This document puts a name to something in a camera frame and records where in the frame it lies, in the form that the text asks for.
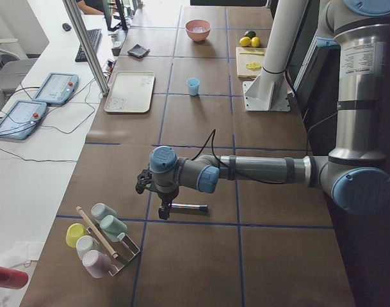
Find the aluminium frame post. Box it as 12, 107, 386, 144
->
63, 0, 110, 97

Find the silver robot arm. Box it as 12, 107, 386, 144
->
135, 1, 390, 219

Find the lemon slices stack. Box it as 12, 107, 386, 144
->
245, 62, 261, 70

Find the red bottle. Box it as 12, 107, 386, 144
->
0, 266, 29, 289

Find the far teach pendant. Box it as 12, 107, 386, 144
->
32, 72, 79, 106

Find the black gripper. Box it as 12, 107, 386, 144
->
156, 185, 179, 220

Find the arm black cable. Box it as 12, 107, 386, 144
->
190, 128, 291, 185

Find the yellow cup on rack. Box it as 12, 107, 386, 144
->
65, 223, 87, 248

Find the yellow lemon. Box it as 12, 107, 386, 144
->
250, 36, 261, 48
239, 36, 252, 47

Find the yellow lemon lower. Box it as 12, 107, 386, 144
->
250, 36, 261, 48

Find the yellow plastic knife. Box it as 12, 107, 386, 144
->
239, 51, 265, 56

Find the green avocado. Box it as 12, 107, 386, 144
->
244, 30, 256, 39

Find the wooden rack handle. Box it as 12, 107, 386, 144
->
76, 206, 118, 259

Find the grey folded cloth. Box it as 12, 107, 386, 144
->
127, 44, 150, 59

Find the teach pendant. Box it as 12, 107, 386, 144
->
32, 72, 79, 106
0, 100, 47, 141

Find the yellow lemon upper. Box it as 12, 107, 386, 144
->
239, 36, 252, 47

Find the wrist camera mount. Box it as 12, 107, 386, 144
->
135, 166, 157, 194

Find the grey cup on rack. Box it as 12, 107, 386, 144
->
90, 203, 118, 223

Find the white wire cup rack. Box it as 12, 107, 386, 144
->
86, 226, 140, 277

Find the black computer mouse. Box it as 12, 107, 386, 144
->
62, 23, 72, 31

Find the green cup on rack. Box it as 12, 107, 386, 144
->
99, 215, 128, 242

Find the light blue plastic cup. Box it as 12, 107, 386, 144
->
186, 77, 200, 96

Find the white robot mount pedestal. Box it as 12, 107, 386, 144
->
243, 0, 309, 111

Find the pink bowl of ice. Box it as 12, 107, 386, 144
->
185, 19, 211, 42

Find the white cup on rack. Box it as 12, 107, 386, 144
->
76, 235, 100, 260

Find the bamboo cutting board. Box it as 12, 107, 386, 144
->
236, 47, 266, 78

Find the cream bear serving tray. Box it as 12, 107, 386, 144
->
104, 71, 155, 113

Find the black keyboard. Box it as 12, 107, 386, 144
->
74, 28, 103, 63

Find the near teach pendant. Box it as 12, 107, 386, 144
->
0, 100, 47, 141

